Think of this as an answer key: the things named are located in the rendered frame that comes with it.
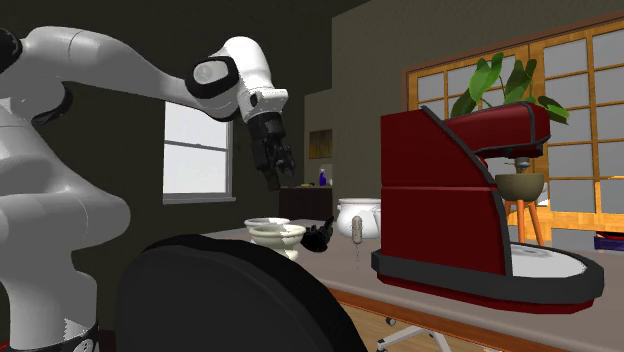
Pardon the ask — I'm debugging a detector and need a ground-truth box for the grey table with wooden edge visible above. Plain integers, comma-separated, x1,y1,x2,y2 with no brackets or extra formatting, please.
201,218,624,352

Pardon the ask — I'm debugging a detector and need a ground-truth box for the cream pedestal bowl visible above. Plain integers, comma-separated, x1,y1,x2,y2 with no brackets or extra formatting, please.
248,224,308,262

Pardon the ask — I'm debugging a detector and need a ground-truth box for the red stand mixer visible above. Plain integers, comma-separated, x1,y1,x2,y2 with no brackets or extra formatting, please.
370,101,606,316

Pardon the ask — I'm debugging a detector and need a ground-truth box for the white framed window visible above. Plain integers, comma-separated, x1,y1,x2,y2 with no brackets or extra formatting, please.
161,100,238,205

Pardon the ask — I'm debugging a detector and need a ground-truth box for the dark cabinet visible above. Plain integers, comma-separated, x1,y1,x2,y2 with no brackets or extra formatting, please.
278,186,334,222

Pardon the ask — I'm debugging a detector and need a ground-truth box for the white pot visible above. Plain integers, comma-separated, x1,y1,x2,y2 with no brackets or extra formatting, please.
336,197,383,241

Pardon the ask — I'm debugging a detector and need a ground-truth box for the black figure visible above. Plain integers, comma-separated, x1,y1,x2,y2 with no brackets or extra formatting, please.
300,215,337,254

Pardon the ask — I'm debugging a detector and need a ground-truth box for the white pedestal bowl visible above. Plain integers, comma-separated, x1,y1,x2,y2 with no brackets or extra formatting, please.
243,216,292,234

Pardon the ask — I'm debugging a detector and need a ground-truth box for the brown wall picture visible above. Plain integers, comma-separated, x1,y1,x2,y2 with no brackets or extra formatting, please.
308,128,334,161

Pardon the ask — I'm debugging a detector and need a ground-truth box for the wooden lattice window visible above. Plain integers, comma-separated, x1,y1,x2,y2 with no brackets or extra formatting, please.
401,10,624,246

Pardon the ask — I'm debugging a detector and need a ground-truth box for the black office chair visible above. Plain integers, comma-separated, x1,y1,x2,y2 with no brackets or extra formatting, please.
115,233,455,352

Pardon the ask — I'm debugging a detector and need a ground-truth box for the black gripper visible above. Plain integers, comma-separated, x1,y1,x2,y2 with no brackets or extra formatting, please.
245,112,297,192

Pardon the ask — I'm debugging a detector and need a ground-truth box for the green plant on wooden stand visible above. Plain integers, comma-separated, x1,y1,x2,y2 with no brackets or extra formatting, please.
449,51,572,248

